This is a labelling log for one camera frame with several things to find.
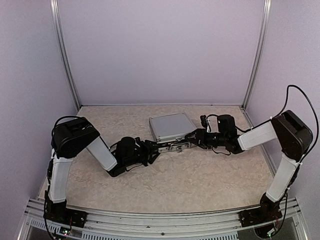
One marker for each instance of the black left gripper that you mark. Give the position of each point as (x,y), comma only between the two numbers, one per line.
(148,147)

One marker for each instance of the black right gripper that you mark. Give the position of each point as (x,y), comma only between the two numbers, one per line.
(201,133)

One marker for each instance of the aluminium poker set case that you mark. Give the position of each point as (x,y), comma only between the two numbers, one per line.
(169,131)

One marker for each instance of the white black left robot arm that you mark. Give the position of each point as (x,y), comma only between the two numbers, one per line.
(71,135)

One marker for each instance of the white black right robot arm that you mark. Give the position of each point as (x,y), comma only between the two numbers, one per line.
(295,138)

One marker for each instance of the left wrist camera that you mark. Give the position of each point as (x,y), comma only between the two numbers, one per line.
(138,144)

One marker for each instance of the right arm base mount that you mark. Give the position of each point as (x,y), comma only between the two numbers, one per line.
(250,217)

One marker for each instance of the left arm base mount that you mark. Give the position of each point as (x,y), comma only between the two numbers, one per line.
(66,216)

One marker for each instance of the left aluminium frame post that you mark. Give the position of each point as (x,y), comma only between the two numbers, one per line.
(54,5)

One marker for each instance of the aluminium frame post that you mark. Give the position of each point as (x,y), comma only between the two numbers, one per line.
(54,5)
(258,53)

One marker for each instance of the front aluminium rail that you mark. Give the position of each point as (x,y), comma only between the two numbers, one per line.
(212,225)

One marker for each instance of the right aluminium frame post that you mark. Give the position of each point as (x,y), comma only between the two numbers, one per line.
(258,53)

